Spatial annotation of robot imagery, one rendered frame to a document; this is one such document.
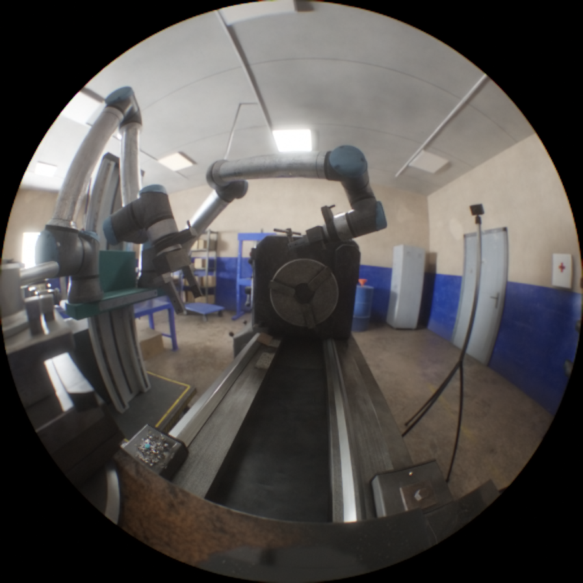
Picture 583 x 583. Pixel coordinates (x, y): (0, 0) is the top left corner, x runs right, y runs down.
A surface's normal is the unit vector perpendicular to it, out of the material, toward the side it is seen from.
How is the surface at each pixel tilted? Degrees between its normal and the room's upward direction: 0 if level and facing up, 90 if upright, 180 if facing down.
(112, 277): 90
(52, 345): 90
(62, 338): 90
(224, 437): 0
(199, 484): 0
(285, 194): 90
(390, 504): 0
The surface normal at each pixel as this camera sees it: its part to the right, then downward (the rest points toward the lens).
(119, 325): 1.00, 0.06
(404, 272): -0.12, 0.13
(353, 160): -0.37, 0.12
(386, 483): 0.06, -0.99
